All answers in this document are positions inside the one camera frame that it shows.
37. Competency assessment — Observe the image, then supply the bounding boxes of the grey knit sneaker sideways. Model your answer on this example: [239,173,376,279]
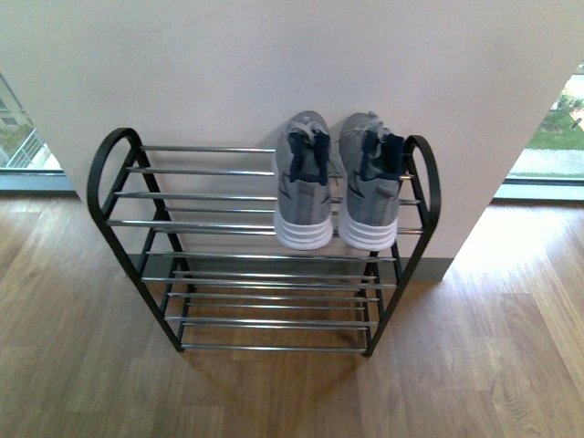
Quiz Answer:
[338,112,405,252]

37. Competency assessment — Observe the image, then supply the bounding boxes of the grey knit sneaker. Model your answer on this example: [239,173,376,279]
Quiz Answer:
[273,110,333,251]

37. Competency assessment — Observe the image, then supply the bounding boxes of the black metal shoe rack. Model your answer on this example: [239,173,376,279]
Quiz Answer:
[87,128,442,357]

